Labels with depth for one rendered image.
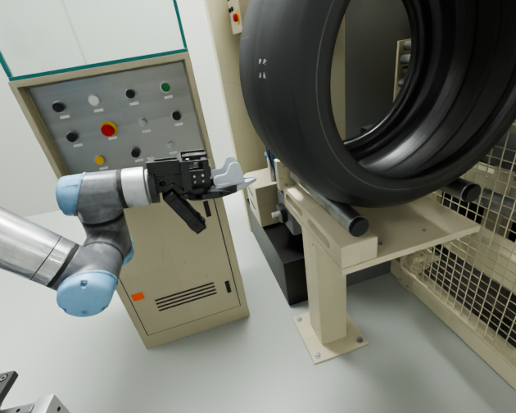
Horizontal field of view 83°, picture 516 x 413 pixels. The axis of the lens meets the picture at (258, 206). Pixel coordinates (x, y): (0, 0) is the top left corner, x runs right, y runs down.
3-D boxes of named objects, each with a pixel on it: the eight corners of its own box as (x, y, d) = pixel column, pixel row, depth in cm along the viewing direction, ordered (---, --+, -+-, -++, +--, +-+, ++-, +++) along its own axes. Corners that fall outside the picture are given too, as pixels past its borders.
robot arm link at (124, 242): (86, 286, 55) (67, 237, 50) (101, 251, 64) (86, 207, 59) (131, 279, 56) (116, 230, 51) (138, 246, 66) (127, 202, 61)
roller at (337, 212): (305, 173, 91) (292, 181, 91) (299, 161, 89) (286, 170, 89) (373, 229, 61) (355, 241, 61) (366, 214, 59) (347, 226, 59)
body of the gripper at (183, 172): (212, 159, 54) (143, 166, 51) (216, 201, 58) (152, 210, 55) (207, 148, 61) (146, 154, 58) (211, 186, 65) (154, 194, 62)
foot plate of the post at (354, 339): (291, 318, 152) (291, 315, 151) (338, 302, 156) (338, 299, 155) (314, 365, 129) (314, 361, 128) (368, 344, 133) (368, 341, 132)
